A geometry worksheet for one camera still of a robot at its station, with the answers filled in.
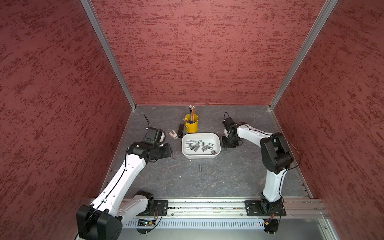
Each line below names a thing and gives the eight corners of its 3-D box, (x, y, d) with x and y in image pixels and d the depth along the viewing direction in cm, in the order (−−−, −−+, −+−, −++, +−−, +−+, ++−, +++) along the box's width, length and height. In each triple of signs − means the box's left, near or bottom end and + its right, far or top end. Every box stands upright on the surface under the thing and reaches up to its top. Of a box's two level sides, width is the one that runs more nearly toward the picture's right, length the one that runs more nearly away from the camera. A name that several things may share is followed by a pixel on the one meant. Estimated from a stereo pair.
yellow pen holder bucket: (185, 133, 105) (184, 123, 96) (185, 123, 111) (185, 113, 102) (198, 133, 105) (198, 123, 96) (197, 123, 111) (198, 113, 102)
